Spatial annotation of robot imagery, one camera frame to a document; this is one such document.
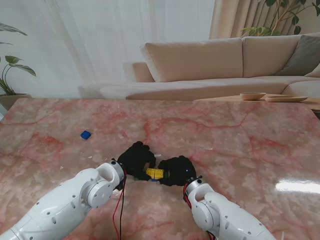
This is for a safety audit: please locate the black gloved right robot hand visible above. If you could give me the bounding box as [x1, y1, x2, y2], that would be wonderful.
[157, 155, 197, 187]

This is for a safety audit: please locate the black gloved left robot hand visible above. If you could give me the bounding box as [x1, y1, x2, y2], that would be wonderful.
[117, 141, 157, 181]

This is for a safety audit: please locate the light wooden coffee table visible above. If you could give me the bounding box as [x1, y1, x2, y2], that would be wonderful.
[193, 93, 320, 113]

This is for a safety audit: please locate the wooden bowl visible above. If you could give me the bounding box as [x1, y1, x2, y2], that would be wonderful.
[239, 92, 267, 101]

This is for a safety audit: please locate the beige sofa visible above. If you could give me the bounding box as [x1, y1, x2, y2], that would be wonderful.
[77, 33, 320, 101]

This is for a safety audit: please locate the sheer white curtain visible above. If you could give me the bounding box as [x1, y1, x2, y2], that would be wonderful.
[0, 0, 216, 98]

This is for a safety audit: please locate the flat wooden plate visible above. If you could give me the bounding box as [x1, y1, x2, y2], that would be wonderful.
[264, 95, 309, 103]

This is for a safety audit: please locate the beige plant pot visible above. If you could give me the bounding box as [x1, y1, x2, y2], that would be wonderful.
[0, 93, 32, 111]

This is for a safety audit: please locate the variegated leafy house plant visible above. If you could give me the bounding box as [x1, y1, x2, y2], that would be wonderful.
[0, 22, 37, 97]

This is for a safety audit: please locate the beige curtain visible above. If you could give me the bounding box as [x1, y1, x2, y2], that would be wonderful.
[208, 0, 320, 41]

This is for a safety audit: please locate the dark green leafy tree plant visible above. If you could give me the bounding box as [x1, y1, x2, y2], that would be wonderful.
[241, 0, 307, 38]

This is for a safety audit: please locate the grey sofa cushion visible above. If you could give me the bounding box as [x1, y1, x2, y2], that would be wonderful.
[276, 34, 320, 77]

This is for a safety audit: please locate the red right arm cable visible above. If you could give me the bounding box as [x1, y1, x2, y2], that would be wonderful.
[183, 183, 192, 205]

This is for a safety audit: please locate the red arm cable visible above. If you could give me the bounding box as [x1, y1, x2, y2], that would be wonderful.
[183, 183, 192, 205]
[112, 169, 128, 240]

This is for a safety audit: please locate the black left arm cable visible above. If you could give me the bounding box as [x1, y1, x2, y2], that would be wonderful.
[118, 184, 126, 240]

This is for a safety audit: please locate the red left arm cable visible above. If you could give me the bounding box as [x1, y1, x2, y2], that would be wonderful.
[112, 169, 128, 240]

